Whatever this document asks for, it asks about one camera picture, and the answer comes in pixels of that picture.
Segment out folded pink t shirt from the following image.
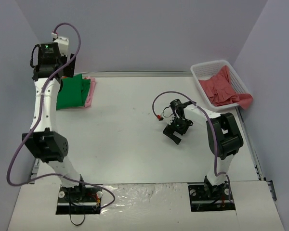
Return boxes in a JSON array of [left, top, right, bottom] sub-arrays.
[[83, 77, 96, 108]]

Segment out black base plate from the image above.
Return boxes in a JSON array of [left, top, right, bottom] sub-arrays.
[[188, 183, 236, 212], [56, 186, 101, 215]]

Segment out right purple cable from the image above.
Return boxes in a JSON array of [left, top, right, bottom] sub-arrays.
[[151, 91, 233, 203]]

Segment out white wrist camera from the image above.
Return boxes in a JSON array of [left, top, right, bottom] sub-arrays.
[[51, 32, 69, 56], [157, 114, 176, 125]]

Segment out green t shirt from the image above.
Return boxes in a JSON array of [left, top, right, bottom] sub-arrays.
[[56, 74, 91, 110]]

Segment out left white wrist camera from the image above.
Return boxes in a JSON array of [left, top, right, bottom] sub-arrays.
[[51, 32, 69, 56]]

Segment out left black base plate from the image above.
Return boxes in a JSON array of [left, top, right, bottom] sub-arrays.
[[56, 186, 101, 215]]

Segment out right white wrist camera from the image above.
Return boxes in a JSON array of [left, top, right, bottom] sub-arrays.
[[157, 114, 176, 125]]

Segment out white plastic basket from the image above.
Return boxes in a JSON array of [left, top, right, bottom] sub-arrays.
[[190, 60, 250, 112]]

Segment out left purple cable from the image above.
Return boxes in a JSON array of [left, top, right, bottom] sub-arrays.
[[6, 22, 116, 209]]

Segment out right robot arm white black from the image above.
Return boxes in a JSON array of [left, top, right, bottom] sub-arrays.
[[163, 99, 244, 199]]

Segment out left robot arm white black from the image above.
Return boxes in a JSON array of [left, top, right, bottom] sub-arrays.
[[22, 41, 87, 201]]

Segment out purple cable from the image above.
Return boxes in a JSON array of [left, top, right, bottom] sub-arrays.
[[151, 91, 233, 203], [6, 22, 116, 209]]

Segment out thin black cable loop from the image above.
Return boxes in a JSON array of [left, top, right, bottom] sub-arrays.
[[69, 211, 86, 227]]

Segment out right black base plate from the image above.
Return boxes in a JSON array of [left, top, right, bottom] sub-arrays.
[[188, 183, 236, 212]]

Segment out red t shirt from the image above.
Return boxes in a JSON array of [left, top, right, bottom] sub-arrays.
[[199, 65, 253, 109]]

